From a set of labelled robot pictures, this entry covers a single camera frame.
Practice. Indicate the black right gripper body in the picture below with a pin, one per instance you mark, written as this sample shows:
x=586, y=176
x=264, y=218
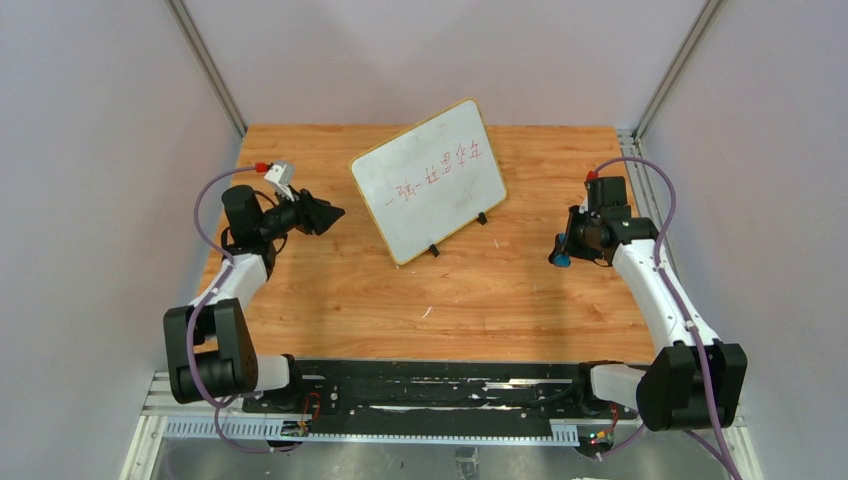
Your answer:
x=573, y=234

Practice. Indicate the aluminium front rail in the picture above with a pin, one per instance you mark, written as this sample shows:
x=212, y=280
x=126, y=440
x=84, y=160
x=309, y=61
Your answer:
x=198, y=441

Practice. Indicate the blue whiteboard eraser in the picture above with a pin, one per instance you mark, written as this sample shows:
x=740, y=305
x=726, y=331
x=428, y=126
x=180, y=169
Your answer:
x=559, y=256

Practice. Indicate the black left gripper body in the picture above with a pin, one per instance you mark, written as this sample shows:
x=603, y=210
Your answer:
x=307, y=211

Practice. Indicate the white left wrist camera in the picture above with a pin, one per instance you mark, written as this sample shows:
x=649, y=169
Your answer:
x=279, y=177

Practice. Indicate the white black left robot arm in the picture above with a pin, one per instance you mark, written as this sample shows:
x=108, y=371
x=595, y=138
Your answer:
x=209, y=350

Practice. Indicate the aluminium frame post right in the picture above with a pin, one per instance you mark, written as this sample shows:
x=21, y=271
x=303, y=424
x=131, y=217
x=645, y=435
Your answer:
x=695, y=34

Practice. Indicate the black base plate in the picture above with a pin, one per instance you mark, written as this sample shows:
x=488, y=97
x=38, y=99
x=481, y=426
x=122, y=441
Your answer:
x=436, y=399

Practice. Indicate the aluminium frame post left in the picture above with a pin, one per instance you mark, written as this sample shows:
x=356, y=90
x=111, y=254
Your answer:
x=194, y=38

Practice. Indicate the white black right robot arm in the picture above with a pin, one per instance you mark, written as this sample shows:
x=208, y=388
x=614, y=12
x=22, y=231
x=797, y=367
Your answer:
x=695, y=379

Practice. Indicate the aluminium frame post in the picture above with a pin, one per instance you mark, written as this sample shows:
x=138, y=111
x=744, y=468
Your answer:
x=194, y=38
x=695, y=34

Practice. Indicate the yellow-framed whiteboard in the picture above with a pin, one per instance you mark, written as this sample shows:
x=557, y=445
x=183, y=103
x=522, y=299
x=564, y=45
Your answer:
x=428, y=182

